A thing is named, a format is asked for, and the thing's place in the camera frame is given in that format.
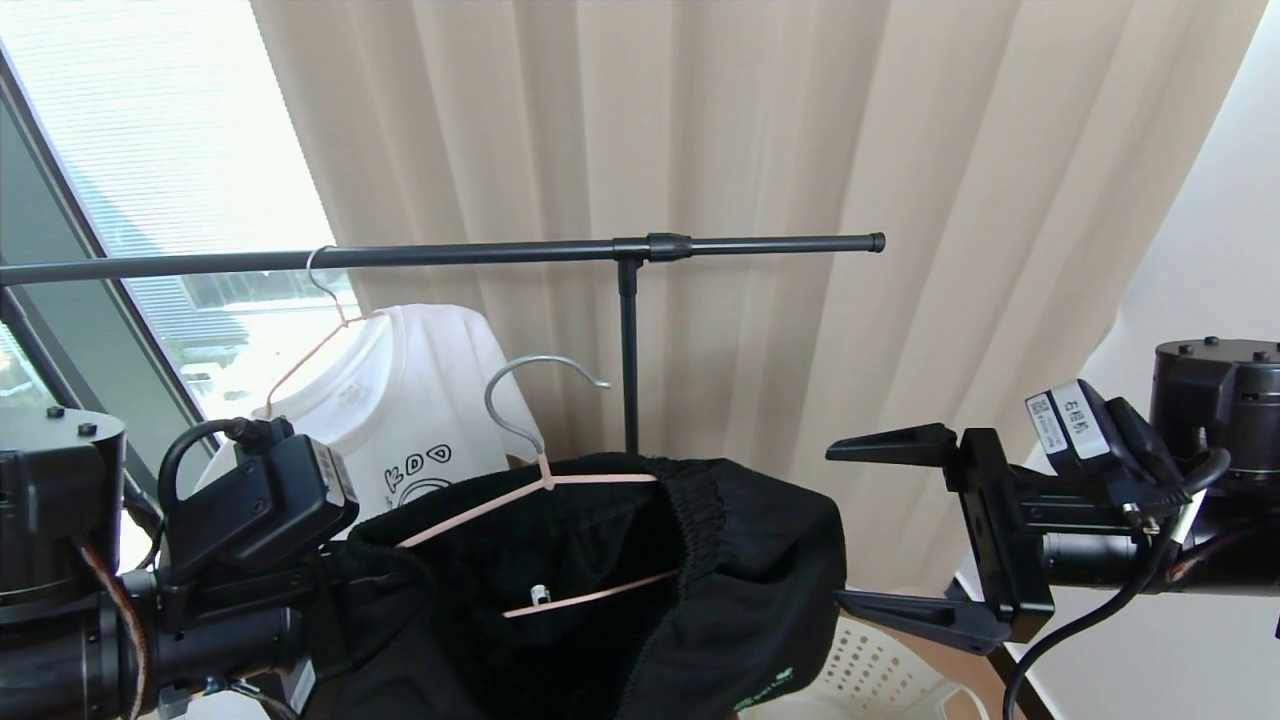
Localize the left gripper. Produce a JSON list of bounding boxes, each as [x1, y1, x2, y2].
[[129, 559, 352, 702]]

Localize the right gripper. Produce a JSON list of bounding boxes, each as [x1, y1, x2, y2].
[[825, 422, 1198, 657]]

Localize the black shorts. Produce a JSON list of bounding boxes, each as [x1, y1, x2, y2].
[[299, 451, 850, 720]]

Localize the white printed t-shirt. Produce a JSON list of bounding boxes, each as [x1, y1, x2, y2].
[[194, 302, 547, 542]]

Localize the pink clothes hanger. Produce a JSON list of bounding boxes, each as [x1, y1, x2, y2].
[[397, 354, 682, 620], [261, 244, 387, 420]]

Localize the white laundry basket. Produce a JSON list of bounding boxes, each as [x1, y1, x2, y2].
[[739, 614, 993, 720]]

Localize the black clothes rack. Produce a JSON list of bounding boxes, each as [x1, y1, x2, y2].
[[0, 231, 888, 457]]

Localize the beige curtain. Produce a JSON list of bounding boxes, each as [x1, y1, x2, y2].
[[250, 0, 1272, 603]]

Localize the window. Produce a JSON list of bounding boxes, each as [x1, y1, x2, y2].
[[0, 0, 363, 453]]

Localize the black cable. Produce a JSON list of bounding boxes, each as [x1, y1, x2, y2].
[[1002, 450, 1232, 720], [157, 417, 297, 523]]

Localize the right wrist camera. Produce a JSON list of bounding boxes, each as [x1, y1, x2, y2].
[[1024, 379, 1193, 523]]

